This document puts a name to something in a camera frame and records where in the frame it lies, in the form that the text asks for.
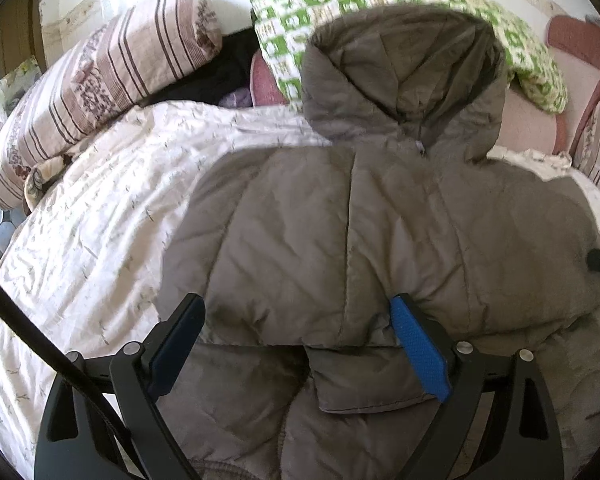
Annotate green white patterned pillow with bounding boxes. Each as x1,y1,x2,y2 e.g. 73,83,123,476
249,0,568,115

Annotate grey quilted hooded jacket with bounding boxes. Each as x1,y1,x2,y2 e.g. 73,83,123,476
156,4,600,479

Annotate striped floral pillow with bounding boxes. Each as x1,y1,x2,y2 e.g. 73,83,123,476
0,0,222,210

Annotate black cloth behind pillows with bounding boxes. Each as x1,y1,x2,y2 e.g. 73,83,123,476
140,27,259,108

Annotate white floral bed quilt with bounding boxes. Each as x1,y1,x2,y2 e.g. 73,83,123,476
0,102,600,479

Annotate black cable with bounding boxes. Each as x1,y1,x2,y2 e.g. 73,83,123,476
0,253,146,480

